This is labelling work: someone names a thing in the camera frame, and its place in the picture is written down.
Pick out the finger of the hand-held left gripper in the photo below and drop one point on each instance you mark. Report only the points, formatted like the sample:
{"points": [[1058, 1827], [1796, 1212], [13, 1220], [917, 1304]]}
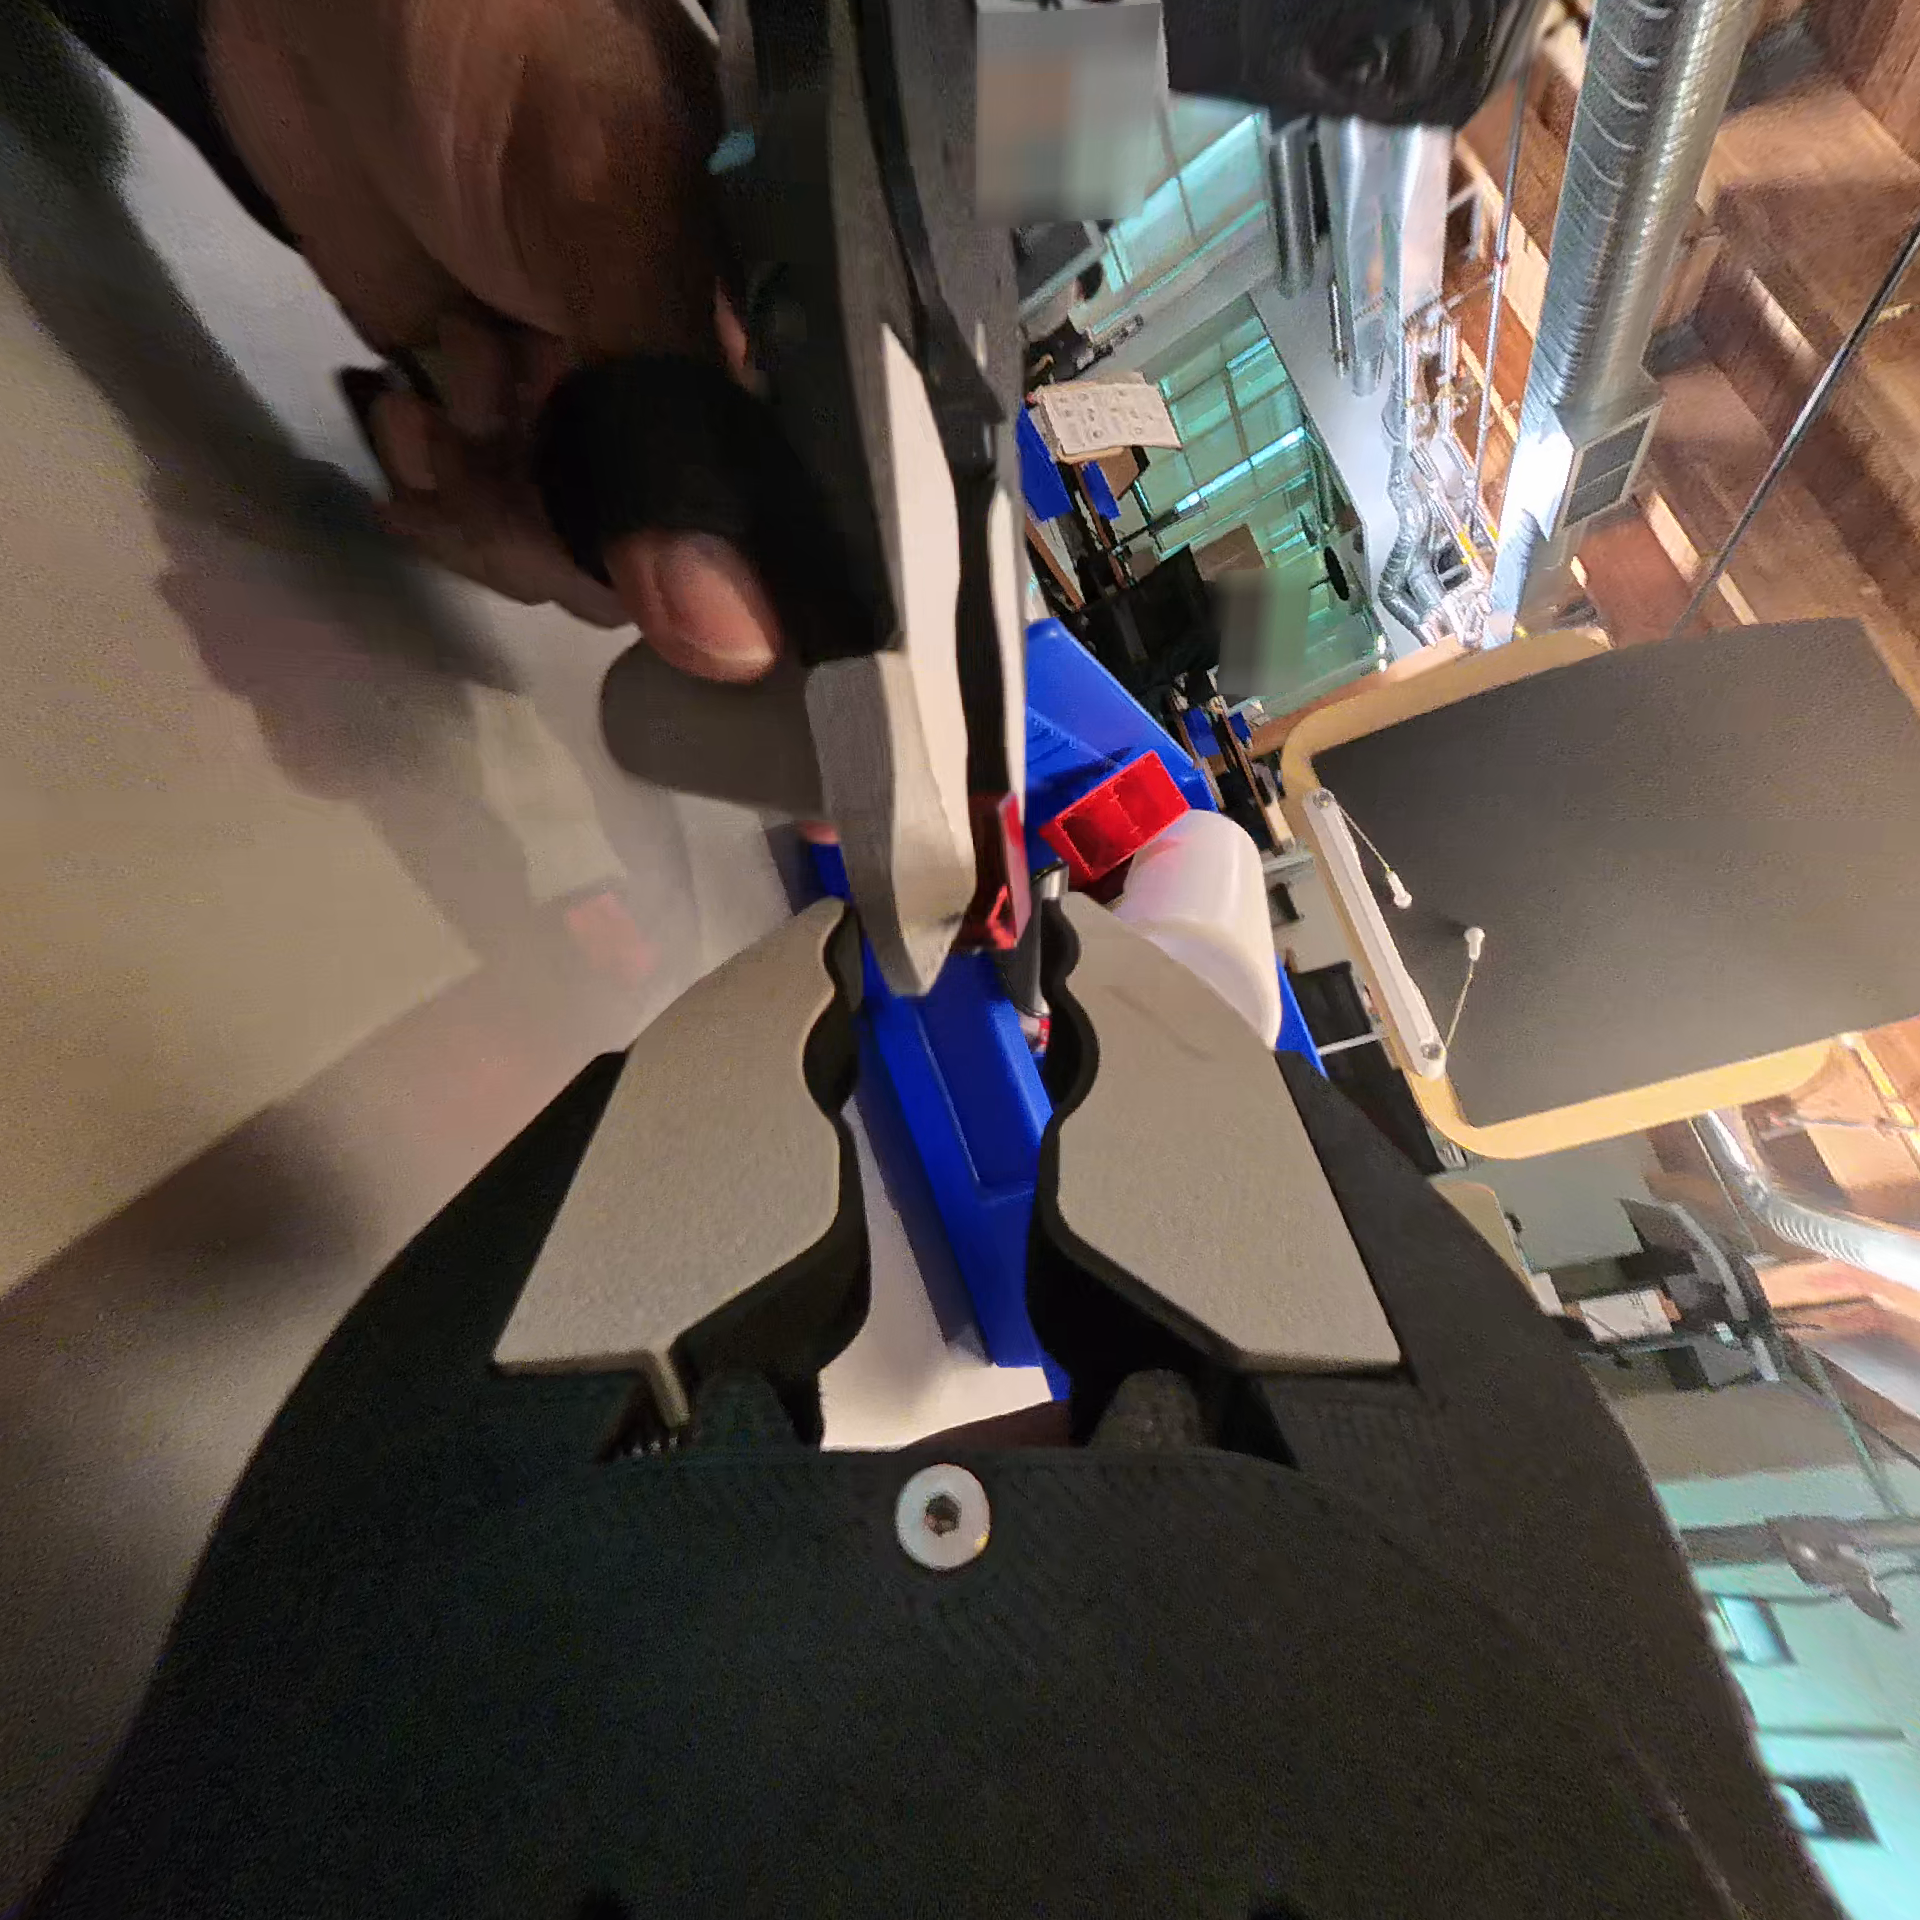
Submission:
{"points": [[1010, 629], [917, 675]]}

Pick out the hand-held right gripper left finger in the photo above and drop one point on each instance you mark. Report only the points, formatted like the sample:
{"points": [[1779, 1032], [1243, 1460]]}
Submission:
{"points": [[689, 1183]]}

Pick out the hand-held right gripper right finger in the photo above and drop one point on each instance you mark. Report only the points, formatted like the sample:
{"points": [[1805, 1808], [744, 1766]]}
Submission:
{"points": [[1214, 1183]]}

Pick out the red translucent cube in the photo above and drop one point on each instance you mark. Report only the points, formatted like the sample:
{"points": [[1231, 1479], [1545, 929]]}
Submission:
{"points": [[997, 869]]}

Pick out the red toy building block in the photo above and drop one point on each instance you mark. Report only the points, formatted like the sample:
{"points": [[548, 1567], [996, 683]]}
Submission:
{"points": [[1118, 816]]}

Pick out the blue plastic bin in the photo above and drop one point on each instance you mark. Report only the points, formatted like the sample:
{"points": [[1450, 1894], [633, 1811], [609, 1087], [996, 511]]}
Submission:
{"points": [[960, 1138]]}

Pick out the person's left hand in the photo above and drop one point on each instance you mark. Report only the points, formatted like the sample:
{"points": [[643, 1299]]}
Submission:
{"points": [[480, 196]]}

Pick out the small blue bin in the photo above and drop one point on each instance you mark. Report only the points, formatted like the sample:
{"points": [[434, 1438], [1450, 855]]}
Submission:
{"points": [[1038, 463]]}

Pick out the dotted paper sign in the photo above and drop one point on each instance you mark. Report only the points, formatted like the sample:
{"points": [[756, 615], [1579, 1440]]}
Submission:
{"points": [[1111, 415]]}

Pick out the white plastic cup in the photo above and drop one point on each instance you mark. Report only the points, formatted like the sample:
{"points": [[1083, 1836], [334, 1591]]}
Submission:
{"points": [[1214, 899]]}

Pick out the white light bar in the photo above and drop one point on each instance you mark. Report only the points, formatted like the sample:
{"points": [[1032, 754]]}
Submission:
{"points": [[1374, 929]]}

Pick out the black board wooden rim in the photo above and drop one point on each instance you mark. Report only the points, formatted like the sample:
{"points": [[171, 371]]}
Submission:
{"points": [[1651, 855]]}

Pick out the black pole stand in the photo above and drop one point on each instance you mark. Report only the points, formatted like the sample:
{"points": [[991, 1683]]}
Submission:
{"points": [[1800, 418]]}

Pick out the silver ceiling duct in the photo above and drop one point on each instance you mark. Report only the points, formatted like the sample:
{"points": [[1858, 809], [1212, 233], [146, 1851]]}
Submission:
{"points": [[1620, 224]]}

